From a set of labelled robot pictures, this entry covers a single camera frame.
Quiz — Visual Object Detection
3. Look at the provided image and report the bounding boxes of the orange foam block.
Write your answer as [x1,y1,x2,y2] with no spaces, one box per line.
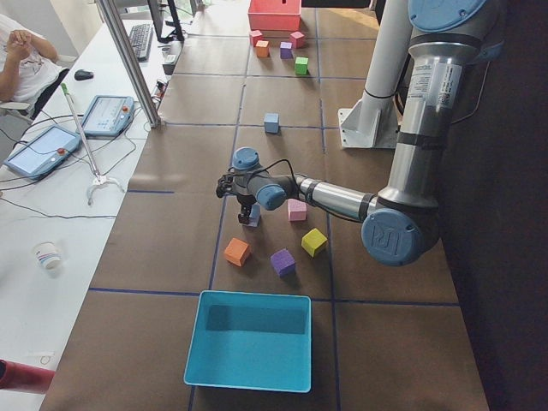
[223,237,251,267]
[254,40,270,58]

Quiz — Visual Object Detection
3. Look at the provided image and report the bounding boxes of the black keyboard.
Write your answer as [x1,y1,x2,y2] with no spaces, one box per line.
[128,23,152,62]

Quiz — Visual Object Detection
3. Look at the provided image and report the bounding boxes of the green foam block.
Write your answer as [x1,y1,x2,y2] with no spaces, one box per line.
[294,57,309,76]

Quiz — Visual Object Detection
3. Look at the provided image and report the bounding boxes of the red cylinder bottle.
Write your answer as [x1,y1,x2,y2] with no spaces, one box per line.
[1,360,56,394]

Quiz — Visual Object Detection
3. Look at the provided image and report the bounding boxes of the purple foam block right side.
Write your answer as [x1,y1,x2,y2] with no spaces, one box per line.
[279,41,293,60]

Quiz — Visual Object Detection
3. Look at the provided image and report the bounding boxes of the light blue foam block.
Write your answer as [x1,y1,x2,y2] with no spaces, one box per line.
[264,112,280,134]
[245,203,261,228]

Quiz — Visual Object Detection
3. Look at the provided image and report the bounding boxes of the yellow foam block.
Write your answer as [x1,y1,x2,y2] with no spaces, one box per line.
[301,228,328,258]

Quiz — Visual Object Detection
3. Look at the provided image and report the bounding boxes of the paper cup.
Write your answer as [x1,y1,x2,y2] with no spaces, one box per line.
[33,241,61,270]

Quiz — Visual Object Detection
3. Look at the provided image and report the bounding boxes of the black computer mouse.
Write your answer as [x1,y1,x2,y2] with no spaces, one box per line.
[74,69,94,81]

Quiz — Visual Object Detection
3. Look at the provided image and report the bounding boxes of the crimson foam block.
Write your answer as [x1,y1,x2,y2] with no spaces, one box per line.
[289,31,306,50]

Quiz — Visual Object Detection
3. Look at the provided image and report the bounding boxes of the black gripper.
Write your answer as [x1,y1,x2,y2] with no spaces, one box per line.
[236,194,254,224]

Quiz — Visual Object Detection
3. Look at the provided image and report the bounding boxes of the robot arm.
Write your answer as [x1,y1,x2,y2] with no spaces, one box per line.
[216,1,506,266]

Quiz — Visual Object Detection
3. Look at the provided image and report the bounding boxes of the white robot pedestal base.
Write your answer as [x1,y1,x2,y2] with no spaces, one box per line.
[338,0,412,149]

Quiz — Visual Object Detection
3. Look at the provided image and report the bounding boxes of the person in white shirt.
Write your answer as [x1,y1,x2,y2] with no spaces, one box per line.
[1,15,69,118]

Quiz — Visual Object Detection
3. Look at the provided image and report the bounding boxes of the pink foam block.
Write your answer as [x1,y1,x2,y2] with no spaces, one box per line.
[287,199,307,222]

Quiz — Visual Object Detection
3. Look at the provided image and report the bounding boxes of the red plastic bin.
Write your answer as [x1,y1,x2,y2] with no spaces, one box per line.
[247,0,301,31]

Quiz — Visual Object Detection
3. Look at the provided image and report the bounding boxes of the aluminium frame post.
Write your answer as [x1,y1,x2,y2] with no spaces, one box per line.
[96,0,161,129]

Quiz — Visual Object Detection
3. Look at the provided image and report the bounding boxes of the teach pendant near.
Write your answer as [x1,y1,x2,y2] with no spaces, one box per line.
[3,125,81,180]

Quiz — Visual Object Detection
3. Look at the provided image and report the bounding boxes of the purple foam block left side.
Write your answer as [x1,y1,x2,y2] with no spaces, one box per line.
[270,248,296,277]

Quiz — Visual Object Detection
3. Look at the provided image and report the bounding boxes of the orange foam block right side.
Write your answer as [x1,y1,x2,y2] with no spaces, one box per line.
[254,40,270,58]

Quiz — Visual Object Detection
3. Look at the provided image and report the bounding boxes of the purple foam block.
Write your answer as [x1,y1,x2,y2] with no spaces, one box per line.
[270,248,296,277]
[279,41,293,60]

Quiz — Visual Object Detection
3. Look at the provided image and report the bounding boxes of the teach pendant far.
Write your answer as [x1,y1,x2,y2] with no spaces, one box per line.
[81,95,135,140]

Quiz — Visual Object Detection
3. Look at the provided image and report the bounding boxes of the reacher grabber tool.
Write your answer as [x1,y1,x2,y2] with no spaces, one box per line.
[61,82,125,206]

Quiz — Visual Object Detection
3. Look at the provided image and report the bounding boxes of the orange foam block left side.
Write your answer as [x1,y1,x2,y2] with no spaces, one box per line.
[223,237,251,267]

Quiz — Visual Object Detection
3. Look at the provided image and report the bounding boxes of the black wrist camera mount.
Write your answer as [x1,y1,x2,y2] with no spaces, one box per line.
[216,173,235,199]

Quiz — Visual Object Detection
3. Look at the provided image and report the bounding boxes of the teach pendant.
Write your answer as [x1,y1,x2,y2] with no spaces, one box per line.
[3,125,81,180]
[81,95,135,140]

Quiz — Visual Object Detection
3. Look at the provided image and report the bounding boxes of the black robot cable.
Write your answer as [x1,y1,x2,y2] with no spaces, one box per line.
[226,158,297,189]

